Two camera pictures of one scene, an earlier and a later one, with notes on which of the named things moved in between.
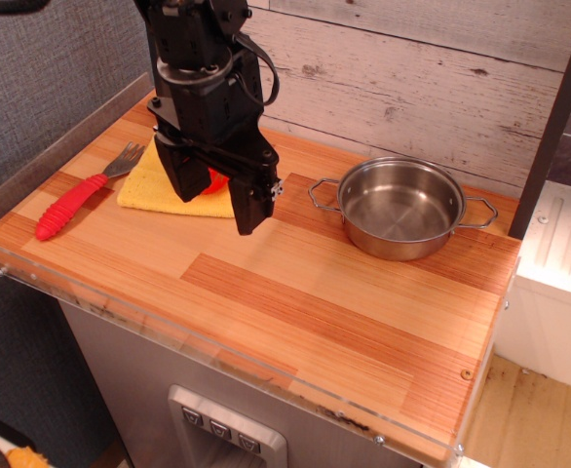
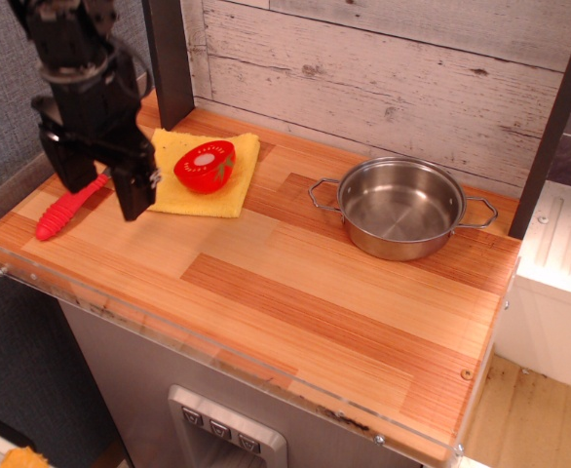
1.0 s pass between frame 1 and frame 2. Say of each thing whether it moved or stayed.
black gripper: moved
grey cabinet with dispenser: stayed
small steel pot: stayed
